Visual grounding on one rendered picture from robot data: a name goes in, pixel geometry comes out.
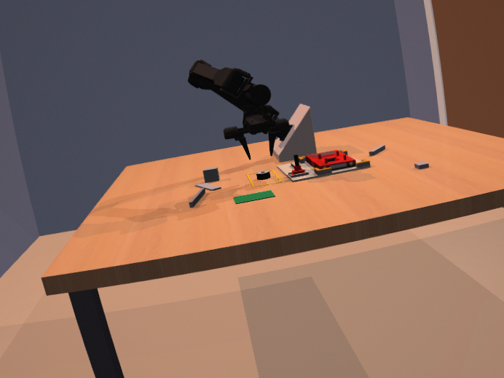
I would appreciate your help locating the green flat rectangular patch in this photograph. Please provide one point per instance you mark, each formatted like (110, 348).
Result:
(254, 196)

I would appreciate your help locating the grey wheel with black tyre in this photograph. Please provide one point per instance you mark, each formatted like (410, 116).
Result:
(263, 175)

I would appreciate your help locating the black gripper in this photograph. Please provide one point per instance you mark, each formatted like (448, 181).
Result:
(274, 129)

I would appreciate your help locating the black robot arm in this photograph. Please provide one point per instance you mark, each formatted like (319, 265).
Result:
(229, 84)

